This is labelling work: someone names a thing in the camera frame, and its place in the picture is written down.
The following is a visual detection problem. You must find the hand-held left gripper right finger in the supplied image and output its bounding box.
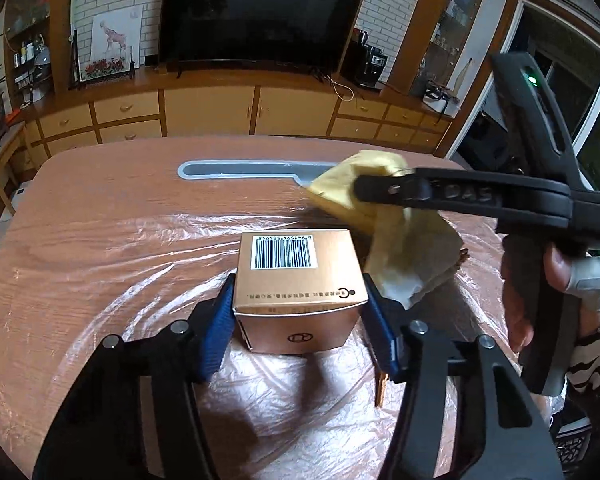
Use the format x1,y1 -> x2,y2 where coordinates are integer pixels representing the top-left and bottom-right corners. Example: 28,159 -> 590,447
362,272 -> 566,480

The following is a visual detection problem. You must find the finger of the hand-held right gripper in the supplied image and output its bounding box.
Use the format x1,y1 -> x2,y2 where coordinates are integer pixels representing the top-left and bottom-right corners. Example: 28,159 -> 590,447
354,167 -> 574,221

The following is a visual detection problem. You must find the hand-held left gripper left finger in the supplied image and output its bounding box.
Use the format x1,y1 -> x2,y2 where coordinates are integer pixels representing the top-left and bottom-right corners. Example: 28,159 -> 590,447
32,274 -> 238,480

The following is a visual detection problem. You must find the yellow cloth bag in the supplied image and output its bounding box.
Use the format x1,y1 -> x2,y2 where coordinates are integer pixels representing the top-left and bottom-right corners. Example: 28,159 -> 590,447
306,150 -> 463,310

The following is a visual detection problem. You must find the brown cardboard box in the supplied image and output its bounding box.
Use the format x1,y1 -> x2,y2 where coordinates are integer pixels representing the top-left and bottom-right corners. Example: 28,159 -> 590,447
232,229 -> 368,356

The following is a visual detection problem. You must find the person's right hand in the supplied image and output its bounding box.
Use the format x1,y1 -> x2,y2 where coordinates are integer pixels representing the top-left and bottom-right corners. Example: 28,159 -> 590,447
501,246 -> 600,355

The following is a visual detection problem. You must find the black item on cabinet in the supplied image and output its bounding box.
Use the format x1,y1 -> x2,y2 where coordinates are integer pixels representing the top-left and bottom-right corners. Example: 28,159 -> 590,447
422,80 -> 461,111

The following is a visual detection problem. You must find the clear plastic sheet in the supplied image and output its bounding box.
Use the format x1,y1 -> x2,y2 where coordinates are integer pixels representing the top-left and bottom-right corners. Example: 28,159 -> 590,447
0,210 -> 571,480

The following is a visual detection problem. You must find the black coffee machine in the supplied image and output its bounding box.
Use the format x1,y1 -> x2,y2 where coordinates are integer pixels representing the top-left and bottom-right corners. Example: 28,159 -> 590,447
352,30 -> 386,91

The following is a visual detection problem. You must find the grey table slot strip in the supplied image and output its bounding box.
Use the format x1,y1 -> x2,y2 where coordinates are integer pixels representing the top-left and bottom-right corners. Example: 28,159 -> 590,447
177,159 -> 346,184

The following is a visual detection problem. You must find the wooden drawer cabinet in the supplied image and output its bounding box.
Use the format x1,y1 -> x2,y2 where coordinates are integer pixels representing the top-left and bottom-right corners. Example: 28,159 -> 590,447
25,80 -> 456,161

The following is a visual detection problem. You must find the black television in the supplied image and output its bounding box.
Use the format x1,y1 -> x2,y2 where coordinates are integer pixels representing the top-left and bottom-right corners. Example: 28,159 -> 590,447
160,0 -> 366,78

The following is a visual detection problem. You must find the wooden side table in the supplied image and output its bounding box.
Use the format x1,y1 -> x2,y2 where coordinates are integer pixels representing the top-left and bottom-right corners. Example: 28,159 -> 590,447
0,122 -> 27,233

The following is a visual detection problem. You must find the animal picture board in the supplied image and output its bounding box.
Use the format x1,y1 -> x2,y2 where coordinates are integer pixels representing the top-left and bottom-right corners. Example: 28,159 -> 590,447
80,5 -> 143,81

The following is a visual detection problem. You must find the wooden shelf unit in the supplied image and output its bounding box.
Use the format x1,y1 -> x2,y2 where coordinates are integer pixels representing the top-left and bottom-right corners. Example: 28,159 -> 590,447
0,0 -> 78,111

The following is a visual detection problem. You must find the white cable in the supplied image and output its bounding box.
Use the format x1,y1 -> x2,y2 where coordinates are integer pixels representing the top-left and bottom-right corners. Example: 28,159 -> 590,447
329,76 -> 356,102

